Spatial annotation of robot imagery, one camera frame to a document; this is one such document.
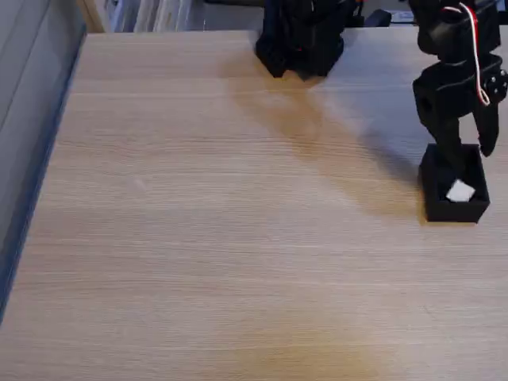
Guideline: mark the small black device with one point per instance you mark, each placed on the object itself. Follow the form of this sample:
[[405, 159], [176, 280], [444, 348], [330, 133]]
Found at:
[[377, 18]]

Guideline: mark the white block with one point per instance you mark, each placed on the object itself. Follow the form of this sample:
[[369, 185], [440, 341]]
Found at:
[[460, 192]]

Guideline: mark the light wooden frame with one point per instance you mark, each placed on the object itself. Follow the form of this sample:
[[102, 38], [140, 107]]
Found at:
[[91, 16]]

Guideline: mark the stack of white panels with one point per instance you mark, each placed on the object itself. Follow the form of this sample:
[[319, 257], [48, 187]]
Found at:
[[158, 16]]

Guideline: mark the black open box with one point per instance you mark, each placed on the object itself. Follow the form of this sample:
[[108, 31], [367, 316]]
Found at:
[[456, 212]]

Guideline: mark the white label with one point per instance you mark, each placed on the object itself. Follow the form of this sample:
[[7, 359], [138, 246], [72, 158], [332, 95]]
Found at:
[[401, 16]]

